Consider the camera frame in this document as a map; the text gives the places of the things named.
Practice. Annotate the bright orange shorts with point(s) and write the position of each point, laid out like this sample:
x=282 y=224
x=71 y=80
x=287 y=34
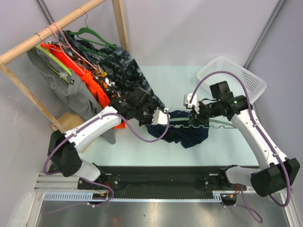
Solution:
x=90 y=82

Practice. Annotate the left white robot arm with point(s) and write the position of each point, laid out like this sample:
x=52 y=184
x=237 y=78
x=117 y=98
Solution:
x=64 y=148

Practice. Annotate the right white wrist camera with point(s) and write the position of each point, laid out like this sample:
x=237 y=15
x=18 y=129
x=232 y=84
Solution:
x=191 y=102

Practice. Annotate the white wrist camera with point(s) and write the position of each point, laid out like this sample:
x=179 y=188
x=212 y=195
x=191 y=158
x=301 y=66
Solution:
x=160 y=116
x=191 y=102

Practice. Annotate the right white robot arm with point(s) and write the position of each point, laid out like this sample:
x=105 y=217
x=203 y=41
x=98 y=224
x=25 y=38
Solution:
x=275 y=170

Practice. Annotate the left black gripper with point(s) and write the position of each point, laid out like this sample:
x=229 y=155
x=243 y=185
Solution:
x=149 y=122

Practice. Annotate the lime green hanger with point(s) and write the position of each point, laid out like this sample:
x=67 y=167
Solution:
x=51 y=56

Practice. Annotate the white plastic basket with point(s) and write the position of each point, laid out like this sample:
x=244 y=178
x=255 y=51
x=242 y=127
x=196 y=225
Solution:
x=254 y=85

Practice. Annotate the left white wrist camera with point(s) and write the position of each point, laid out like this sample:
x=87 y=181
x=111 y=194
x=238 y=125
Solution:
x=160 y=116

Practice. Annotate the navy blue shorts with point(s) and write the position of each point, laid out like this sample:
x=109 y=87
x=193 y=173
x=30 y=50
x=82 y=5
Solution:
x=181 y=131

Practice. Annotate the grey shorts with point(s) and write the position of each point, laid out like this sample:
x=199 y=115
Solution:
x=70 y=90

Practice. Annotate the mint green wavy hanger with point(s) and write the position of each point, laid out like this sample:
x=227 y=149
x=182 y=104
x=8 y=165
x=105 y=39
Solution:
x=220 y=124

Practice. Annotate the orange patterned shorts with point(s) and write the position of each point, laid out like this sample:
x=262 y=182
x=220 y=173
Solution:
x=106 y=87

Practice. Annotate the dark camouflage shorts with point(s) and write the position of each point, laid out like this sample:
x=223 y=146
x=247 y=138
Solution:
x=120 y=66

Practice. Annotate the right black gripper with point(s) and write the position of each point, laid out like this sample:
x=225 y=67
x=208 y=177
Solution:
x=199 y=119

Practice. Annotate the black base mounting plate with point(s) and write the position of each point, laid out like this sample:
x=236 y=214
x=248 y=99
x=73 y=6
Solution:
x=163 y=183

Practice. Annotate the white slotted cable duct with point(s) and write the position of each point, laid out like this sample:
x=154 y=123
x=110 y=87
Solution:
x=68 y=195

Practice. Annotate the wooden clothes rack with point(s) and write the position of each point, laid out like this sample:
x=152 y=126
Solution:
x=50 y=30

